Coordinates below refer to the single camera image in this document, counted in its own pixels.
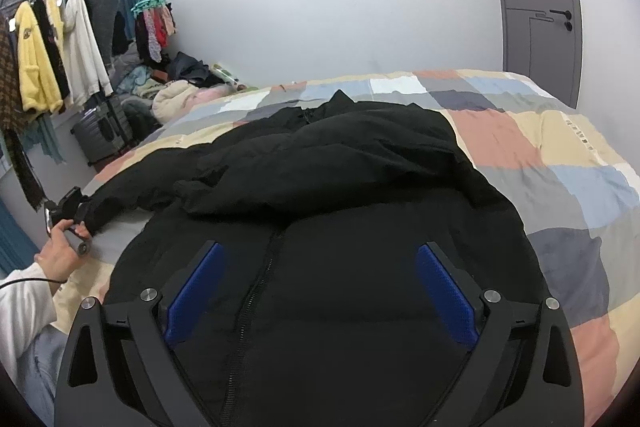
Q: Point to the black patterned hanging garment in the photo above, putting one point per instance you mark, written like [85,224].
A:
[50,38]

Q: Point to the white hoodie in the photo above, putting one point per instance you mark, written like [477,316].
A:
[82,52]

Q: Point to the person's left hand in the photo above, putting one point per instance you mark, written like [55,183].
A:
[57,257]

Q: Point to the person's left forearm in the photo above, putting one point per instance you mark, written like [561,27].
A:
[22,312]

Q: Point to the yellow fleece hoodie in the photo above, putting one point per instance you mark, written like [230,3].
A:
[35,67]

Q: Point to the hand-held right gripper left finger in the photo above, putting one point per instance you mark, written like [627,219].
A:
[192,297]

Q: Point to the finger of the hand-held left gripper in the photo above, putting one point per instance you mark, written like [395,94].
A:
[74,198]
[80,244]

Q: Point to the pile of mixed clothes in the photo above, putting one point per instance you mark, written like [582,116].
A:
[195,74]

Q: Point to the grey knit sweater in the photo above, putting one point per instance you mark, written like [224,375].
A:
[102,17]

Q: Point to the cream fluffy garment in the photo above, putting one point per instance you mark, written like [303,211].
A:
[172,102]

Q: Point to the black padded jacket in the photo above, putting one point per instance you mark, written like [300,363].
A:
[325,187]

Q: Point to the hanging socks and small clothes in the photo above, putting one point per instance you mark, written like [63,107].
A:
[155,29]

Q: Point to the brown patterned scarf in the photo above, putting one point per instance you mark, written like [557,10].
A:
[7,82]

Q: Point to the blue curtain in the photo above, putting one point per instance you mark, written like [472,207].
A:
[12,242]

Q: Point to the person's jeans leg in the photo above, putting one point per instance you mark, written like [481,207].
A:
[40,377]

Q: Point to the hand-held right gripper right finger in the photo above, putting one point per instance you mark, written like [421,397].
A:
[445,297]

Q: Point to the teal hanging cloth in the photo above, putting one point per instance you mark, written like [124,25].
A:
[47,137]

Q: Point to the dark grey suitcase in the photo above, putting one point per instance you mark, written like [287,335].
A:
[100,127]

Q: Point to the checkered pastel bed blanket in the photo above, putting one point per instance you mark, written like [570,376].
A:
[550,167]

